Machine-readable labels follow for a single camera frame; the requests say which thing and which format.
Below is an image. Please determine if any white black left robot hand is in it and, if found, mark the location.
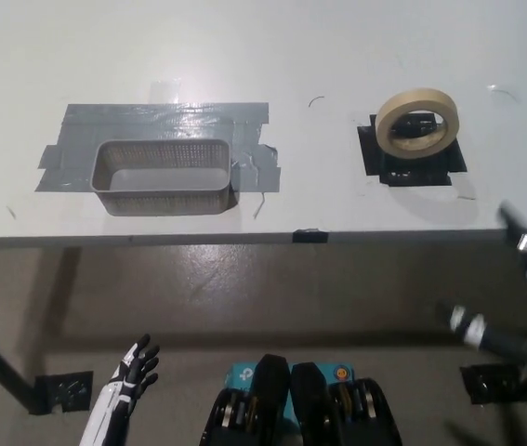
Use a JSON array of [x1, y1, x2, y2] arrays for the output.
[[79, 333, 161, 446]]

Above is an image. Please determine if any beige masking tape roll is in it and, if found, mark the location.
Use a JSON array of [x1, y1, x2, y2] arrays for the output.
[[375, 86, 460, 162]]

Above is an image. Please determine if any black tape patch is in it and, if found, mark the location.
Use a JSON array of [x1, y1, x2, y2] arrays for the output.
[[357, 113, 468, 188]]

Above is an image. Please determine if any black teal robot body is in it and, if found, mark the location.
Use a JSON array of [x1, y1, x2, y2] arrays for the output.
[[202, 353, 403, 446]]

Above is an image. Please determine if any small grey perforated basket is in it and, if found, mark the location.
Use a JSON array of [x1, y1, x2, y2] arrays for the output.
[[90, 137, 234, 217]]

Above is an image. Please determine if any grey duct tape patch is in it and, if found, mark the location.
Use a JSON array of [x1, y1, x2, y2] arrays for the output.
[[33, 101, 283, 194]]

